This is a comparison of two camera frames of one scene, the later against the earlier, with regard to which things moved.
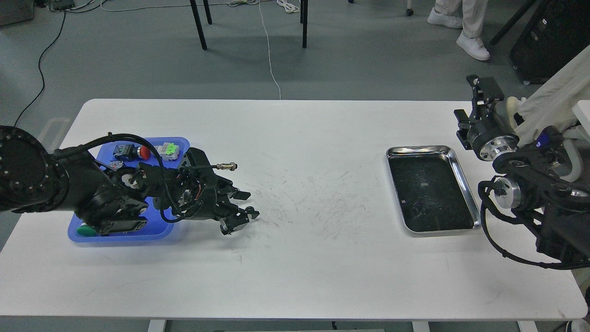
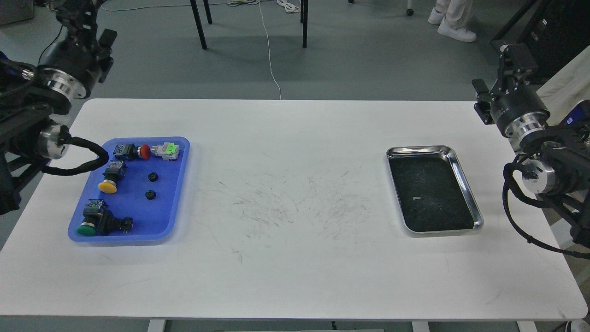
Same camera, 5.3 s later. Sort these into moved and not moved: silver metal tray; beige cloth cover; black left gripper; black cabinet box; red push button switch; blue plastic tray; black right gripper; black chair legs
Moved: black left gripper; black right gripper
Not moved: beige cloth cover; blue plastic tray; silver metal tray; black cabinet box; red push button switch; black chair legs
